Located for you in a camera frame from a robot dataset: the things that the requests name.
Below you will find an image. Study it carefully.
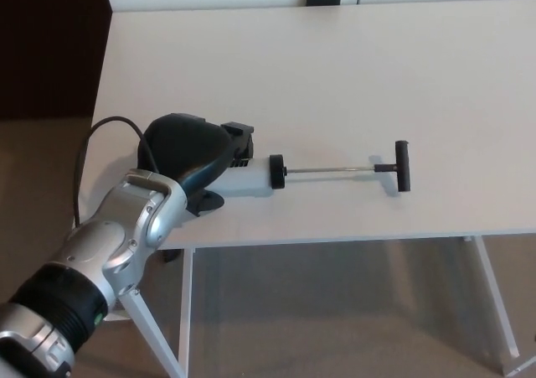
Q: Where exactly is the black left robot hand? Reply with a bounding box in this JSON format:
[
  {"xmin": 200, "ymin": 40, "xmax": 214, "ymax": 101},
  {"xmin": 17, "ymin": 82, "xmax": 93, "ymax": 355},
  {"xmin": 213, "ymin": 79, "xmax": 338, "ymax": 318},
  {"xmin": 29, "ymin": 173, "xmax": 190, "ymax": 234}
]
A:
[{"xmin": 134, "ymin": 112, "xmax": 255, "ymax": 220}]

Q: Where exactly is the white air pump black handle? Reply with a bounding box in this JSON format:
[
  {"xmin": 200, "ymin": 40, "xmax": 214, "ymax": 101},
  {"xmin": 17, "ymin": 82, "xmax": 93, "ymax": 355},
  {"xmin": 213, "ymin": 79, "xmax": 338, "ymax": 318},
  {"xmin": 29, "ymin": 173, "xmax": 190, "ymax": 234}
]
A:
[{"xmin": 213, "ymin": 139, "xmax": 413, "ymax": 199}]

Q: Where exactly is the dark brown partition panel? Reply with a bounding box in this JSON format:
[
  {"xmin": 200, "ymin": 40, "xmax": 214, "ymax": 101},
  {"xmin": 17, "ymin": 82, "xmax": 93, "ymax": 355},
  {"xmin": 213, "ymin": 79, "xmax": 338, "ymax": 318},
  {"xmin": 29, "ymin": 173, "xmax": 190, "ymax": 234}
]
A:
[{"xmin": 0, "ymin": 0, "xmax": 113, "ymax": 122}]

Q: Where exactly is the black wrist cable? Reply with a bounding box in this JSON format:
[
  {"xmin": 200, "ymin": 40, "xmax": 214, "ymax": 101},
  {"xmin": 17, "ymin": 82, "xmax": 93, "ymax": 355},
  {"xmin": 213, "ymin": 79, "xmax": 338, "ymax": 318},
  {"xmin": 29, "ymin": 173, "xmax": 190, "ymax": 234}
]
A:
[{"xmin": 73, "ymin": 116, "xmax": 162, "ymax": 228}]

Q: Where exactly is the white metal desk leg frame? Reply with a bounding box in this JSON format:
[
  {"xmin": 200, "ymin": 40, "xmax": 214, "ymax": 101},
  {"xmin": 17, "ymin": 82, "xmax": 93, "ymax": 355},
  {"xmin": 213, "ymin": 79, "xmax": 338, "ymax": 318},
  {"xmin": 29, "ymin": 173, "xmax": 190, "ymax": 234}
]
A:
[
  {"xmin": 462, "ymin": 235, "xmax": 536, "ymax": 375},
  {"xmin": 102, "ymin": 247, "xmax": 197, "ymax": 378}
]

